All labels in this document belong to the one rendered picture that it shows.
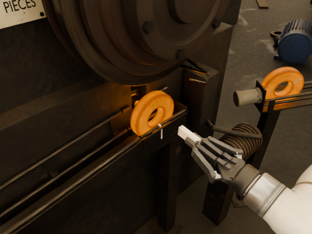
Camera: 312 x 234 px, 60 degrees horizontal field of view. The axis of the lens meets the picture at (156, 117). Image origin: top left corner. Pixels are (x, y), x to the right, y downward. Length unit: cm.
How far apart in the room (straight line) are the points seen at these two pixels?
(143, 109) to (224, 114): 135
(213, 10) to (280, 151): 137
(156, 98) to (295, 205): 43
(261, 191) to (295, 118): 159
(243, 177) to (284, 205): 10
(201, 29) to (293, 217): 44
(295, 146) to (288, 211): 136
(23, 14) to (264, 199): 63
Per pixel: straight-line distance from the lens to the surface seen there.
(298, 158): 190
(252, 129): 116
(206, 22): 66
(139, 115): 77
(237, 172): 69
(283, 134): 203
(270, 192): 65
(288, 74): 108
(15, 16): 63
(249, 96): 105
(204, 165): 68
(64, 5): 51
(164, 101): 81
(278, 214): 65
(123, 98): 81
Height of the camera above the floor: 126
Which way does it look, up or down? 40 degrees down
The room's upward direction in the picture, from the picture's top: straight up
